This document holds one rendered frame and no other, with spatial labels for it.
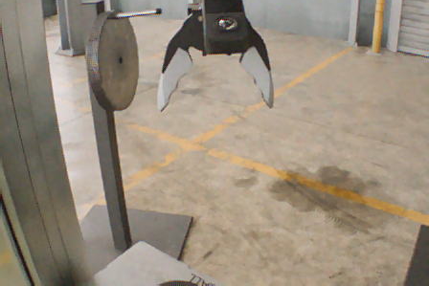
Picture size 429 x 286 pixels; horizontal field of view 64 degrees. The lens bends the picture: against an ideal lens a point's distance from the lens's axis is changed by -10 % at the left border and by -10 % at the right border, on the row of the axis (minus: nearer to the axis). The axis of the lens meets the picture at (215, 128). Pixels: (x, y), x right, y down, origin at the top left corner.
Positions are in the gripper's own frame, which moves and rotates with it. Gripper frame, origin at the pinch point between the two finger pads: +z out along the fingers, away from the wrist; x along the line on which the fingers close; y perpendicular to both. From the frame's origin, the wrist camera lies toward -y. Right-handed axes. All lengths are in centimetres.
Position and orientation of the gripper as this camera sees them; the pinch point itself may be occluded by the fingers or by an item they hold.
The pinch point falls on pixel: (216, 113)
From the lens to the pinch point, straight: 51.0
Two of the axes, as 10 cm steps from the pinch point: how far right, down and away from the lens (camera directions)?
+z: 0.0, 9.1, 4.2
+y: -0.8, -4.2, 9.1
